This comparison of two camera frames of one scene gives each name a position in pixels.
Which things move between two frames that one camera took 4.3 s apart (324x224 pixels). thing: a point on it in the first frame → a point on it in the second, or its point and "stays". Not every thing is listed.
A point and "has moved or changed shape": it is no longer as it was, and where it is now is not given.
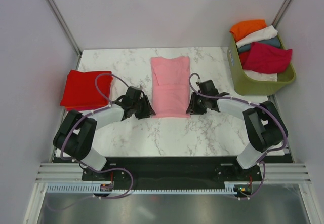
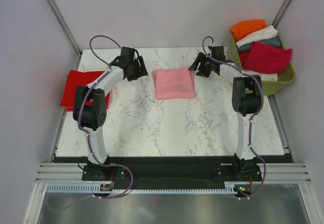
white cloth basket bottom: x=257 y=76 stays
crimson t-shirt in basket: x=266 y=58 stays
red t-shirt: x=86 y=90 stays
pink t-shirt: x=171 y=86 has moved or changed shape
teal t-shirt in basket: x=273 y=41 stays
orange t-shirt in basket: x=243 y=28 stays
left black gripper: x=148 y=110 → x=142 y=71
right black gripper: x=193 y=108 → x=200 y=58
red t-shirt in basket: x=243 y=56 stays
